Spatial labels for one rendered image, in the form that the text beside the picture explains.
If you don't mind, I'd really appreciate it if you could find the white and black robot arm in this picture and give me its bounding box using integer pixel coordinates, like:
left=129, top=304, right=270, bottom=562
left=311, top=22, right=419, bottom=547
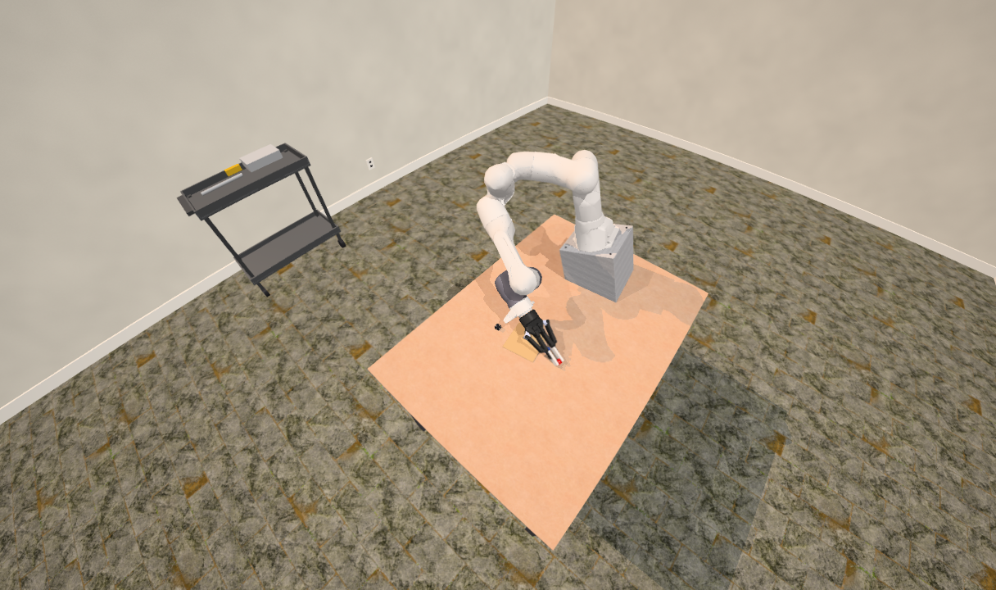
left=477, top=150, right=619, bottom=324

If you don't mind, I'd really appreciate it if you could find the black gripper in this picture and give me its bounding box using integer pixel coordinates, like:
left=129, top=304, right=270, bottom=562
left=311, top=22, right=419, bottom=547
left=519, top=309, right=564, bottom=366

